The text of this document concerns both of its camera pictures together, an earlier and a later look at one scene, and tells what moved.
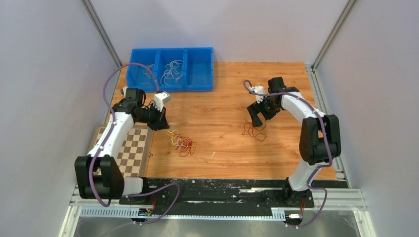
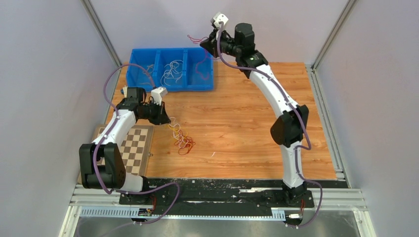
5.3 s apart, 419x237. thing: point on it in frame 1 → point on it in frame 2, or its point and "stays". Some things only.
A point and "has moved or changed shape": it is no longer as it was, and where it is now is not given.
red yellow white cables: x=185 y=146 has moved or changed shape
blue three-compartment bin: x=176 y=69 stays
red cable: x=249 y=122 → x=195 y=40
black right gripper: x=254 y=109 → x=211 y=45
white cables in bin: x=173 y=70 stays
